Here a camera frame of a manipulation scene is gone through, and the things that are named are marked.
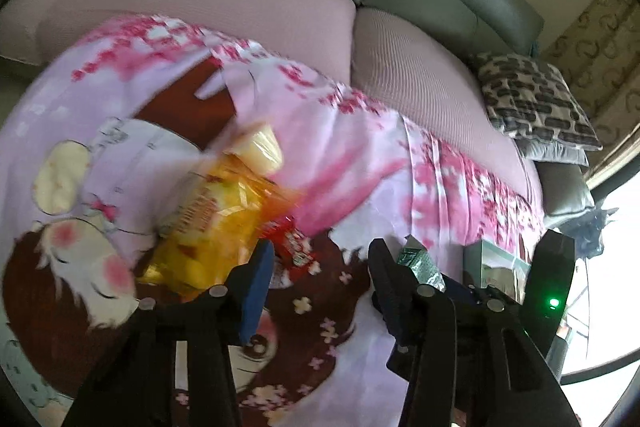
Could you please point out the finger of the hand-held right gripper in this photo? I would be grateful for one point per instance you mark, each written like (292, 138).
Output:
(405, 362)
(462, 289)

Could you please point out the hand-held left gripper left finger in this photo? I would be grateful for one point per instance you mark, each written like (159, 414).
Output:
(255, 292)

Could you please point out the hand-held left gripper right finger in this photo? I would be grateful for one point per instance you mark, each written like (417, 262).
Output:
(390, 302)

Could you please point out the grey green box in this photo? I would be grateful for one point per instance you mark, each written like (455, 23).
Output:
(495, 274)

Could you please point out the green white snack packet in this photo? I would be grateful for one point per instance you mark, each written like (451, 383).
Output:
(417, 264)

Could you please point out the yellow snack bag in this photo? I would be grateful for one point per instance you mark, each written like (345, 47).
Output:
(215, 227)

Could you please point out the grey blue plastic bag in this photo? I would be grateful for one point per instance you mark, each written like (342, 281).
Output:
(595, 232)

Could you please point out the shiny red candy packet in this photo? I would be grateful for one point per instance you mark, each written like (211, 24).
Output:
(295, 247)

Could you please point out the grey pillow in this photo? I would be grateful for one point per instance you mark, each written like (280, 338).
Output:
(555, 154)

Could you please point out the pale yellow snack packet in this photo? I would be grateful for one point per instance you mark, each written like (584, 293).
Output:
(260, 149)

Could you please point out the pink printed blanket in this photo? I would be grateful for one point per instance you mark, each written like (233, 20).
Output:
(380, 157)

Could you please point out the black white patterned pillow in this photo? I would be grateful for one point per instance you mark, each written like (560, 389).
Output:
(535, 102)

